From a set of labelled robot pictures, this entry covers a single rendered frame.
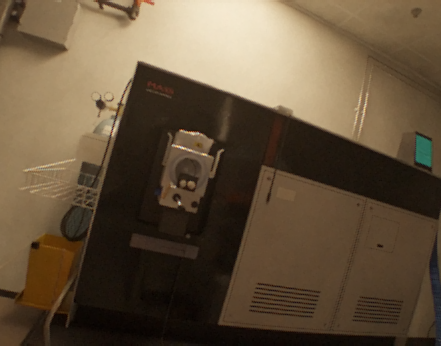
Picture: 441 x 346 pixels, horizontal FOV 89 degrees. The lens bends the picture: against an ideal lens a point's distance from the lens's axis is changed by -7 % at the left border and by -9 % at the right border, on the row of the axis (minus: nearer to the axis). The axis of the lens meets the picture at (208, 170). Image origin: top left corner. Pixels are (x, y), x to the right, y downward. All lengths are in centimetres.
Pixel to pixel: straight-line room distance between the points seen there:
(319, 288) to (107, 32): 192
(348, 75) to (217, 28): 124
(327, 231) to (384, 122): 206
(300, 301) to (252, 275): 20
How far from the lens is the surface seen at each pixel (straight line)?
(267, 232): 74
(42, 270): 76
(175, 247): 67
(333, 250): 89
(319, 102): 231
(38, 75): 202
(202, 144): 58
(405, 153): 124
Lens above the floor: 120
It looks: 2 degrees up
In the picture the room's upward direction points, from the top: 15 degrees clockwise
